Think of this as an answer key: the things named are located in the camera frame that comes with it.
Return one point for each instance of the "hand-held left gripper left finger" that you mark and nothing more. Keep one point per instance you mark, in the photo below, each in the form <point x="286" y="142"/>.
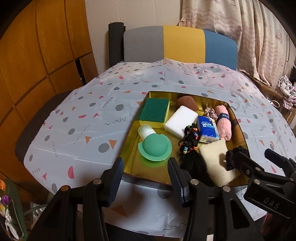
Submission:
<point x="118" y="176"/>

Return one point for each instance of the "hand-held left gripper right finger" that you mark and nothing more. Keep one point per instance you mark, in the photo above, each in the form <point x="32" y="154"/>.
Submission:
<point x="175" y="178"/>

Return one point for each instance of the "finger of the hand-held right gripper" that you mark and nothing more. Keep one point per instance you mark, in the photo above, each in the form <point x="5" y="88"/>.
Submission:
<point x="247" y="166"/>
<point x="282" y="161"/>

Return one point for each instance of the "black scrunchie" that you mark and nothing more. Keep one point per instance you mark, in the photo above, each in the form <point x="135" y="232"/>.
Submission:
<point x="231" y="160"/>

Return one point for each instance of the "gold metal tin tray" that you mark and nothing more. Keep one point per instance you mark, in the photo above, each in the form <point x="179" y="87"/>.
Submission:
<point x="152" y="171"/>

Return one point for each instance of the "black braided beaded wig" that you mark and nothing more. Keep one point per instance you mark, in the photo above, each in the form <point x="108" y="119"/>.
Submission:
<point x="194" y="162"/>

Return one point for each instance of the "beige cloth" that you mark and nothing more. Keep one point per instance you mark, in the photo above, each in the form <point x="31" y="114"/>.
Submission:
<point x="215" y="157"/>

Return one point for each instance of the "green dome silicone bottle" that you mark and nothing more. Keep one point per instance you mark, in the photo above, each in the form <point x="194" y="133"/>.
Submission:
<point x="153" y="146"/>

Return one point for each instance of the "pink towel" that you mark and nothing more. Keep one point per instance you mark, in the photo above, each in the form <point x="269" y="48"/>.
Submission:
<point x="224" y="129"/>

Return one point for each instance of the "blue tissue pack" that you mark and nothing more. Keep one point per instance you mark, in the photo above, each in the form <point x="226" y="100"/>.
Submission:
<point x="208" y="128"/>

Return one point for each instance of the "white foam sponge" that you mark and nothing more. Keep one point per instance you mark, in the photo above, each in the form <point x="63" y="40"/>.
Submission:
<point x="180" y="119"/>

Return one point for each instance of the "patterned scrunchie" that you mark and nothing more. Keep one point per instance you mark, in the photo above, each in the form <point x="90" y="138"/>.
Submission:
<point x="209" y="113"/>

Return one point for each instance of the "green yellow scrub sponge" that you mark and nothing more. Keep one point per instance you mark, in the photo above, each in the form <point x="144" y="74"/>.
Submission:
<point x="153" y="109"/>

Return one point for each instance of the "brown makeup sponge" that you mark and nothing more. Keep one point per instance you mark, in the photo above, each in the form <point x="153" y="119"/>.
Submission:
<point x="187" y="102"/>

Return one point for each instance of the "pile of clothes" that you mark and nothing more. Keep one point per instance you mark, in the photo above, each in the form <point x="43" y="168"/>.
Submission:
<point x="288" y="90"/>

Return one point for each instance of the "white patterned tablecloth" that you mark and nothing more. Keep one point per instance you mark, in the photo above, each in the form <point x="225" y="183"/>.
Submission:
<point x="81" y="111"/>

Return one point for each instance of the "wooden side table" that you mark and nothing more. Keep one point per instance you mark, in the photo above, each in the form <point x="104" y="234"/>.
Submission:
<point x="266" y="84"/>

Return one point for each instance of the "green box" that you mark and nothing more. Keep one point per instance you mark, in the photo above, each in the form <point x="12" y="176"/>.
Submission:
<point x="16" y="208"/>

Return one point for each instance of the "pink patterned curtain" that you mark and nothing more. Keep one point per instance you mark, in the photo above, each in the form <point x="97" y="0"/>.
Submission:
<point x="254" y="34"/>

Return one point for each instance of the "black rolled mat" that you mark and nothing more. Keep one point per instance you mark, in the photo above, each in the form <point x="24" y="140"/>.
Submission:
<point x="115" y="44"/>

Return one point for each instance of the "grey yellow blue chair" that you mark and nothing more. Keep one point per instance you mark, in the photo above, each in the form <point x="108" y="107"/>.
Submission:
<point x="182" y="44"/>

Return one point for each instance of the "wooden cabinet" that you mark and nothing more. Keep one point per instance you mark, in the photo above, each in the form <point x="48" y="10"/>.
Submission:
<point x="34" y="58"/>

